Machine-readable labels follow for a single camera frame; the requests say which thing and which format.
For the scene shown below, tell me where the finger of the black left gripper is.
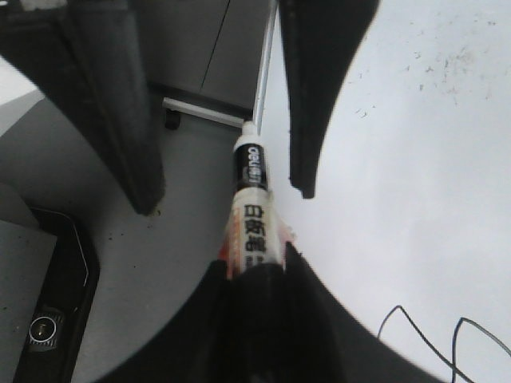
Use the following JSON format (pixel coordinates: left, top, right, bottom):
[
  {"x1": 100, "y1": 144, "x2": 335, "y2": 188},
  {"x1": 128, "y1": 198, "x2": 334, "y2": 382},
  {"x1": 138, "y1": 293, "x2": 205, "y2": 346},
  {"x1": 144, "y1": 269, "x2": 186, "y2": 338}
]
[
  {"x1": 1, "y1": 1, "x2": 164, "y2": 215},
  {"x1": 279, "y1": 0, "x2": 379, "y2": 199}
]

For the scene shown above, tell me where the black panel with round button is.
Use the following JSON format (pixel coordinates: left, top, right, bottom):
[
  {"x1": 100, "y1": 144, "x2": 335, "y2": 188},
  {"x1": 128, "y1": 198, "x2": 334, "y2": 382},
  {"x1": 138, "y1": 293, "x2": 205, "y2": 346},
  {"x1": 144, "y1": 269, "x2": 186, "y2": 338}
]
[{"x1": 14, "y1": 206, "x2": 100, "y2": 382}]

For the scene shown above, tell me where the white whiteboard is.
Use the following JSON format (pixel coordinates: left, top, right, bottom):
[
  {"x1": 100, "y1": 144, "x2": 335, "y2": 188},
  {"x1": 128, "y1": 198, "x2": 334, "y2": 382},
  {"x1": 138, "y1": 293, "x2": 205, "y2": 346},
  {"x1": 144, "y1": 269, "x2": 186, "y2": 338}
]
[{"x1": 262, "y1": 1, "x2": 510, "y2": 382}]

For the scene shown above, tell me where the black white whiteboard marker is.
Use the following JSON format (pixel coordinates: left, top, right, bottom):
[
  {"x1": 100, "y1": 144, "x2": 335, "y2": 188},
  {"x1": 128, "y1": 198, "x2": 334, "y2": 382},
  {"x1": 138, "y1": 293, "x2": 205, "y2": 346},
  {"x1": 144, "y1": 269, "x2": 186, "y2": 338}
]
[{"x1": 218, "y1": 121, "x2": 295, "y2": 279}]

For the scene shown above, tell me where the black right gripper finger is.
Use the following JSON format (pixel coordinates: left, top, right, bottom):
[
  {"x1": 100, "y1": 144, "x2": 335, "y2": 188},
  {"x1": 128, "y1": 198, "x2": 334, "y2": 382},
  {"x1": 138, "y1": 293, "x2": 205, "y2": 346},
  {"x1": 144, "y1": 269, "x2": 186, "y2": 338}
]
[{"x1": 91, "y1": 243, "x2": 384, "y2": 383}]

